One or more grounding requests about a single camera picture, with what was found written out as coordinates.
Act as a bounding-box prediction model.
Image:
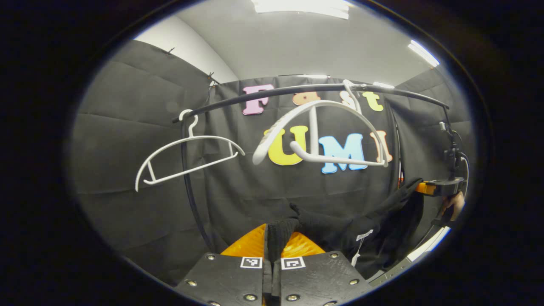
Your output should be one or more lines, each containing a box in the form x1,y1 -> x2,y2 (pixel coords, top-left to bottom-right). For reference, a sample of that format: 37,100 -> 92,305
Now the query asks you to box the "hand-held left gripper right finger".
272,232 -> 372,306

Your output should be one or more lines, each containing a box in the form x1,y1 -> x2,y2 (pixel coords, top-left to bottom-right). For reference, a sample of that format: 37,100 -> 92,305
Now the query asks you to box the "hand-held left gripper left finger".
173,224 -> 272,306

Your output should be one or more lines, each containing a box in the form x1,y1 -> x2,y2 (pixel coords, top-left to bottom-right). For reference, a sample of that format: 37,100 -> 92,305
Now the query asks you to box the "black clothes rack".
172,83 -> 450,252

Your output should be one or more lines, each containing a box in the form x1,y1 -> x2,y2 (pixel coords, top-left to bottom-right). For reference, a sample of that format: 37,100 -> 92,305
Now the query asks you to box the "white plastic hanger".
252,79 -> 389,167
135,109 -> 246,192

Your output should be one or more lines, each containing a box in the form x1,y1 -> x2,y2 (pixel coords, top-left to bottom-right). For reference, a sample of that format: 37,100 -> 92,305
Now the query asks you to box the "black knit cardigan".
264,178 -> 425,279

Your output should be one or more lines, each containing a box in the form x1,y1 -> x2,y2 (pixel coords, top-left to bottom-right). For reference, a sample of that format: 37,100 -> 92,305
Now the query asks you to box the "black backdrop cloth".
70,40 -> 472,285

